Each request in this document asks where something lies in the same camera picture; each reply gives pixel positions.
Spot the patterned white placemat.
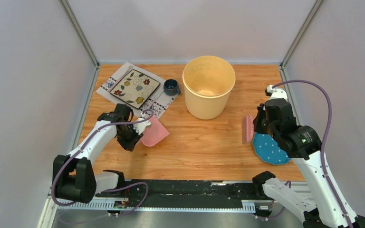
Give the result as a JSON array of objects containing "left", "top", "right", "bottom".
[{"left": 96, "top": 62, "right": 177, "bottom": 119}]

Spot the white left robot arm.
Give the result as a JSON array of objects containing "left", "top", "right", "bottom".
[{"left": 51, "top": 104, "right": 154, "bottom": 206}]

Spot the aluminium frame post left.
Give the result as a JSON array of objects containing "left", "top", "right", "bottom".
[{"left": 59, "top": 0, "right": 100, "bottom": 69}]

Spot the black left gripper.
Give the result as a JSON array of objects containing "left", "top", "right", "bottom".
[{"left": 116, "top": 123, "right": 144, "bottom": 152}]

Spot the blue polka dot plate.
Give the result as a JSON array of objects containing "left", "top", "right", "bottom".
[{"left": 252, "top": 133, "right": 291, "bottom": 165}]

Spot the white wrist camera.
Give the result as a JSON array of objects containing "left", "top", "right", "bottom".
[
  {"left": 133, "top": 114, "right": 151, "bottom": 134},
  {"left": 265, "top": 85, "right": 288, "bottom": 101}
]

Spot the pink dustpan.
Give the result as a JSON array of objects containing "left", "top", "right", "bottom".
[{"left": 140, "top": 117, "right": 170, "bottom": 147}]

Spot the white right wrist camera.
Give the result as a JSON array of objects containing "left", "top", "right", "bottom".
[{"left": 265, "top": 85, "right": 288, "bottom": 101}]

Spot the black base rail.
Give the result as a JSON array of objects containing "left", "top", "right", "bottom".
[{"left": 96, "top": 179, "right": 272, "bottom": 209}]

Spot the floral square plate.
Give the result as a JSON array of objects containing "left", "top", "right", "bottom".
[{"left": 109, "top": 69, "right": 161, "bottom": 109}]

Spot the pink hand brush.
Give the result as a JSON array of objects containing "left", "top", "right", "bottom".
[{"left": 241, "top": 114, "right": 254, "bottom": 145}]

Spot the cream plastic bucket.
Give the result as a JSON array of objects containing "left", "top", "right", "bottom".
[{"left": 182, "top": 56, "right": 236, "bottom": 120}]

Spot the aluminium frame post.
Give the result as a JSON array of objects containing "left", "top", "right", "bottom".
[
  {"left": 280, "top": 0, "right": 325, "bottom": 69},
  {"left": 59, "top": 0, "right": 100, "bottom": 69}
]

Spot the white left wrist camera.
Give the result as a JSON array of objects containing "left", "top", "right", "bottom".
[{"left": 133, "top": 114, "right": 151, "bottom": 134}]

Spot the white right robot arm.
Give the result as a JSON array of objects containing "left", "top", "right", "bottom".
[{"left": 252, "top": 98, "right": 365, "bottom": 228}]

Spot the aluminium frame post right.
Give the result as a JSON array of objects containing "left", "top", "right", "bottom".
[{"left": 280, "top": 0, "right": 325, "bottom": 69}]

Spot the dark blue cup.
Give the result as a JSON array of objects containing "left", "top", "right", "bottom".
[{"left": 163, "top": 79, "right": 181, "bottom": 96}]

